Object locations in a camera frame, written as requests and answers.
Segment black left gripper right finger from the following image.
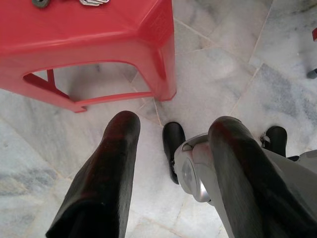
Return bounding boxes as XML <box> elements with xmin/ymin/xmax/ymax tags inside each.
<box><xmin>208</xmin><ymin>116</ymin><xmax>317</xmax><ymax>238</ymax></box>

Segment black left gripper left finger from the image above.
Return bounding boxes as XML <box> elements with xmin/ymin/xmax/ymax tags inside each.
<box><xmin>45</xmin><ymin>110</ymin><xmax>141</xmax><ymax>238</ymax></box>

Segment red plastic stool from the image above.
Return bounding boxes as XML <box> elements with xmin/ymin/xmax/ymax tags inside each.
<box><xmin>0</xmin><ymin>0</ymin><xmax>177</xmax><ymax>114</ymax></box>

